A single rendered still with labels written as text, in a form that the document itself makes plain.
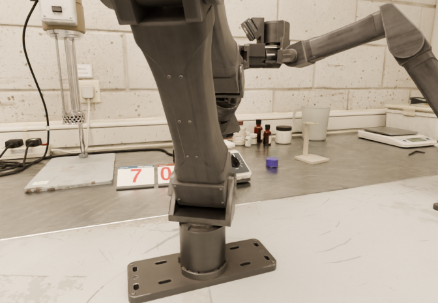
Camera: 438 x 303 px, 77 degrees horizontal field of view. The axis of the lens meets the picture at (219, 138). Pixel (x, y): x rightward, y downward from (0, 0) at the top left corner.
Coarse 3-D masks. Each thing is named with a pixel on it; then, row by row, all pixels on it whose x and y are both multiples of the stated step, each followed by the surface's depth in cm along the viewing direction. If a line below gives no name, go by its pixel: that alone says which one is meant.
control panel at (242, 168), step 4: (236, 152) 77; (236, 156) 76; (240, 156) 76; (240, 160) 75; (240, 164) 74; (244, 164) 74; (232, 168) 72; (236, 168) 72; (240, 168) 72; (244, 168) 73; (232, 172) 71; (236, 172) 71; (240, 172) 71; (244, 172) 72
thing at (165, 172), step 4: (160, 168) 74; (164, 168) 74; (168, 168) 74; (172, 168) 74; (160, 172) 73; (164, 172) 73; (168, 172) 73; (160, 176) 72; (164, 176) 72; (168, 176) 72; (160, 180) 71; (164, 180) 71
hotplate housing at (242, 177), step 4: (228, 148) 80; (232, 148) 80; (232, 152) 77; (248, 168) 73; (248, 172) 72; (240, 176) 71; (244, 176) 72; (248, 176) 72; (240, 180) 72; (244, 180) 72; (248, 180) 73
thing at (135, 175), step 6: (132, 168) 72; (138, 168) 73; (144, 168) 73; (150, 168) 73; (120, 174) 71; (126, 174) 71; (132, 174) 71; (138, 174) 72; (144, 174) 72; (150, 174) 72; (120, 180) 70; (126, 180) 70; (132, 180) 70; (138, 180) 70; (144, 180) 71; (150, 180) 71
